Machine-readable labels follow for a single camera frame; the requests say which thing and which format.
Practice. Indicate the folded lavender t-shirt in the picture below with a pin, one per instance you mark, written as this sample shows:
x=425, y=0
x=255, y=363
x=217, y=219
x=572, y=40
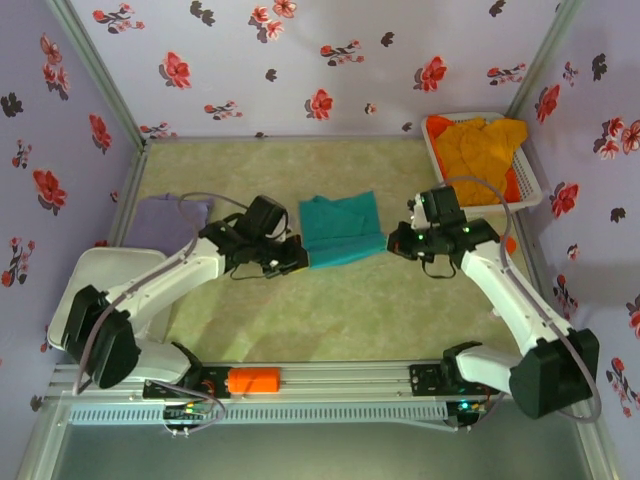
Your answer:
x=160, y=220

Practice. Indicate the small orange round object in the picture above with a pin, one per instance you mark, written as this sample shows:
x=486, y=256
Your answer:
x=511, y=245

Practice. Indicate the orange block on rail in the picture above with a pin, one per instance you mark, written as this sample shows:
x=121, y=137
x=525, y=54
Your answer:
x=252, y=381

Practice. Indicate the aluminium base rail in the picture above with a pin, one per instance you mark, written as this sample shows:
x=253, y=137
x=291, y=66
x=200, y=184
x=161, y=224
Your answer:
x=350, y=381

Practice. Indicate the green circuit board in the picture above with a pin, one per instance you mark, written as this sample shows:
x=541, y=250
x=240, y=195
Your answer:
x=186, y=412

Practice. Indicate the white plastic basket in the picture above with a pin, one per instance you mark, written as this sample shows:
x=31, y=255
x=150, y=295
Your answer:
x=525, y=185

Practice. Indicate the aluminium side frame bar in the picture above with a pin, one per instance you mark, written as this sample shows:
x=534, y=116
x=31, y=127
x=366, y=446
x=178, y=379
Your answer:
x=540, y=270
x=125, y=195

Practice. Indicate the teal t-shirt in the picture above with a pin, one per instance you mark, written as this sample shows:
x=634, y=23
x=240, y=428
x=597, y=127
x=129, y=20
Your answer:
x=340, y=230

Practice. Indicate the aluminium frame post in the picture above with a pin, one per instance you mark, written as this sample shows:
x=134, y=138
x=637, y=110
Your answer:
x=545, y=55
x=95, y=70

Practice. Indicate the white zipped pouch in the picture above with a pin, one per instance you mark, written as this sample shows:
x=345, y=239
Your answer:
x=125, y=262

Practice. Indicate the orange-red t-shirt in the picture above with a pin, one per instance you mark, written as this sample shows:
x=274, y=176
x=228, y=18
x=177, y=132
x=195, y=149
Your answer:
x=511, y=185

